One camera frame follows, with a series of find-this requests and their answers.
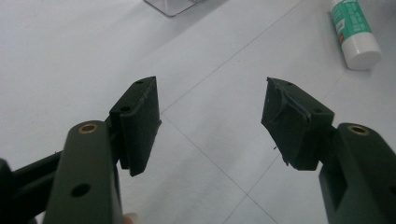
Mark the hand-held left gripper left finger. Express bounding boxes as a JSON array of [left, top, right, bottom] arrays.
[[42, 76, 163, 224]]

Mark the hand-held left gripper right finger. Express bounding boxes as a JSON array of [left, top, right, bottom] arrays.
[[261, 77, 396, 224]]

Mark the clear acrylic organizer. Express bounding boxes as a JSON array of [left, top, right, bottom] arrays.
[[143, 0, 201, 18]]

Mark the white green glue stick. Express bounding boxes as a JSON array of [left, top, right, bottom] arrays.
[[329, 0, 384, 72]]

